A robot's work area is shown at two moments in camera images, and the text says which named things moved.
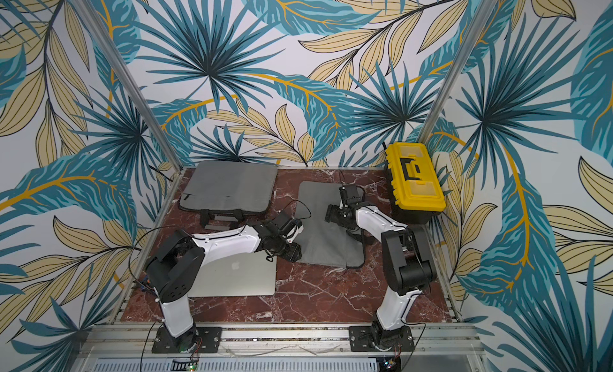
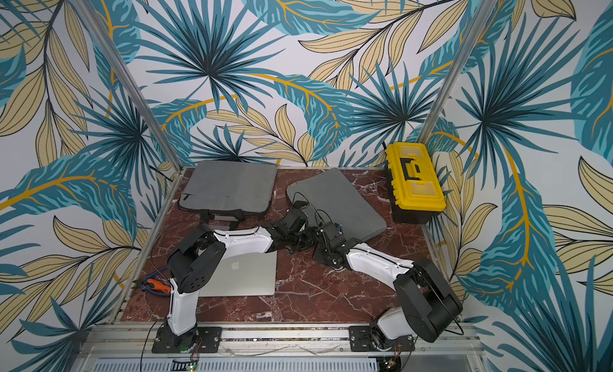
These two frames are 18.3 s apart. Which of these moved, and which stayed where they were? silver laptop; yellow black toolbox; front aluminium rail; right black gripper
Moved: right black gripper
Stayed: yellow black toolbox; front aluminium rail; silver laptop
